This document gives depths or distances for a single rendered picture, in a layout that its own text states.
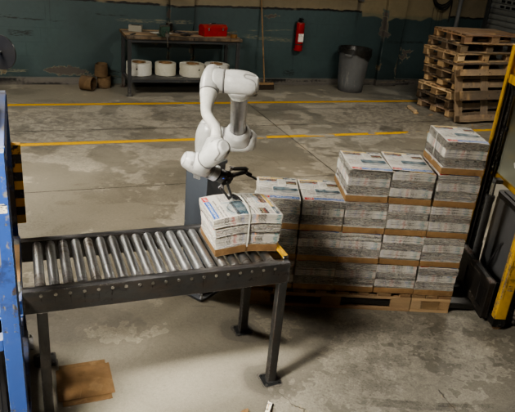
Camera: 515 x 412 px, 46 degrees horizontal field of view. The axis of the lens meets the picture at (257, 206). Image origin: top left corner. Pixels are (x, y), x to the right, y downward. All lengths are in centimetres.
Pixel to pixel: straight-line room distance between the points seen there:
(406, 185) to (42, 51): 712
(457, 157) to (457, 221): 46
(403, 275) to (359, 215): 58
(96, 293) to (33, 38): 734
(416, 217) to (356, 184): 49
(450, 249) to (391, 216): 50
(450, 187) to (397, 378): 128
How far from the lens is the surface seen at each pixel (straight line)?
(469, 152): 410
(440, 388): 391
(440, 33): 1056
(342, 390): 370
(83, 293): 299
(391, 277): 434
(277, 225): 324
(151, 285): 303
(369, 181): 398
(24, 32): 998
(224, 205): 324
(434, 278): 444
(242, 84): 335
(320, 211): 401
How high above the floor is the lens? 236
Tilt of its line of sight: 24 degrees down
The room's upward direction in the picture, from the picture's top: 5 degrees clockwise
